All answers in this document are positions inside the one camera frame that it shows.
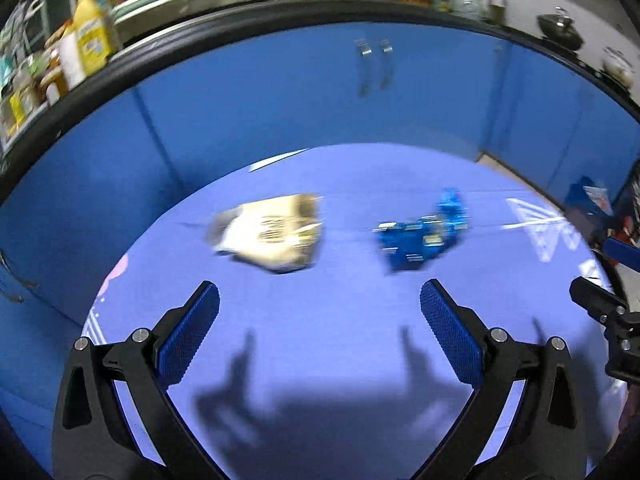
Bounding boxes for blue snack packet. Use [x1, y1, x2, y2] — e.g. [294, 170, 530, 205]
[374, 187, 472, 275]

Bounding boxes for yellow oil bottle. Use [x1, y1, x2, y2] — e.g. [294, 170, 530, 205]
[72, 0, 120, 75]

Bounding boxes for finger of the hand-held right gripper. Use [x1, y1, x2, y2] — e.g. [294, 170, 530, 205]
[601, 237, 640, 272]
[569, 276, 632, 328]

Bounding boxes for beige snack packet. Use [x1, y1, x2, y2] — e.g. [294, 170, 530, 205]
[206, 192, 325, 276]

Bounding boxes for black wok with lid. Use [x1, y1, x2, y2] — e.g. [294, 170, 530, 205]
[536, 6, 586, 52]

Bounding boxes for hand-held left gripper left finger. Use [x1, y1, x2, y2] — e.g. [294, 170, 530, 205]
[52, 280, 222, 480]

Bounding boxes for glass teapot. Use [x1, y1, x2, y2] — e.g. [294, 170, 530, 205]
[444, 0, 489, 19]

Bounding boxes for white labelled bottle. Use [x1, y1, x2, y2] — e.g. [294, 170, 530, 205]
[57, 35, 87, 88]

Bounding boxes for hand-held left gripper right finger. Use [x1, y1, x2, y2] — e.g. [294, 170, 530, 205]
[412, 279, 587, 480]

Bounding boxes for glass pot with lid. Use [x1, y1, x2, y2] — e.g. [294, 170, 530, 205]
[601, 46, 637, 87]

